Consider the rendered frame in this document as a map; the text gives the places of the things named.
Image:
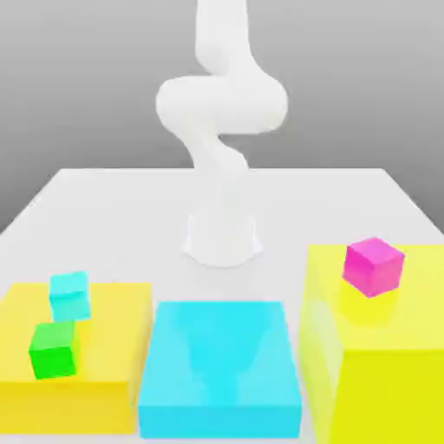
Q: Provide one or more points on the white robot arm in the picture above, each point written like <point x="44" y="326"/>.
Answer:
<point x="222" y="104"/>

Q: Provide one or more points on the small magenta cube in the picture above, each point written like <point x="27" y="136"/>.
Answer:
<point x="373" y="267"/>

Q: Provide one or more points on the small cyan cube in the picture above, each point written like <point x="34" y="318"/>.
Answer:
<point x="69" y="295"/>

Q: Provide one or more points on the small green cube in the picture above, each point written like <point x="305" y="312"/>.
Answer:
<point x="52" y="352"/>

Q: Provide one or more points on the large cyan box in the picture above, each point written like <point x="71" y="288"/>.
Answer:
<point x="218" y="367"/>

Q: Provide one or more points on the large orange-yellow box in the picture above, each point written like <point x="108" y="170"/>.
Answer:
<point x="104" y="347"/>

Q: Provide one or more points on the large lemon-yellow box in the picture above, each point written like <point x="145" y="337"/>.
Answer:
<point x="381" y="364"/>

